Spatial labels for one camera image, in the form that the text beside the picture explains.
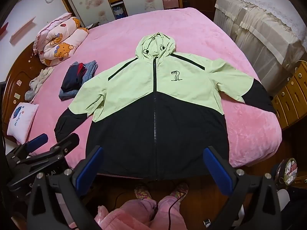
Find rolled bear print quilt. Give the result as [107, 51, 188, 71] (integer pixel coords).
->
[34, 13, 90, 66]

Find black cable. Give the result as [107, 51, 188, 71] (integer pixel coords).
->
[167, 192, 183, 230]

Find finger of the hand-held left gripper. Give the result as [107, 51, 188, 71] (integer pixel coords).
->
[17, 133, 80, 167]
[12, 133, 49, 160]

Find pink bed blanket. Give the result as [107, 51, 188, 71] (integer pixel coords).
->
[24, 7, 282, 176]

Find floral slipper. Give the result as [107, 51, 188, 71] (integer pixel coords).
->
[134, 184, 153, 200]
[168, 182, 189, 198]

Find folded navy garment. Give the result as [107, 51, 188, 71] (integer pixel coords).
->
[61, 63, 88, 91]

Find wooden wall shelf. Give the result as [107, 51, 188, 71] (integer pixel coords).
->
[10, 17, 36, 44]

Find crumpled white grey garment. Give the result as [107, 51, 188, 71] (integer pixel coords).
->
[25, 67, 55, 101]

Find wooden drawer cabinet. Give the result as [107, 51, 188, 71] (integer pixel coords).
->
[271, 60, 307, 131]

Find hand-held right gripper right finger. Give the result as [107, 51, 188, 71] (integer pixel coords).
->
[203, 146, 282, 230]

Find wooden headboard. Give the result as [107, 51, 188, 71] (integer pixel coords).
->
[5, 42, 44, 115]

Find white printed pillow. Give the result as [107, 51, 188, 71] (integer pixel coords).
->
[7, 102, 39, 145]

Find folded blue jeans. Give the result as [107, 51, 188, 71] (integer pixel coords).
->
[59, 61, 99, 101]

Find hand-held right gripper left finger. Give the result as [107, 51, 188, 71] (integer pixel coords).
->
[27, 146, 105, 230]

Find green and black hooded jacket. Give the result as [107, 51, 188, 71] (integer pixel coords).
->
[54, 32, 276, 180]

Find person's pink pajama pants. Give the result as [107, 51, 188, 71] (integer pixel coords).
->
[95, 195, 187, 230]

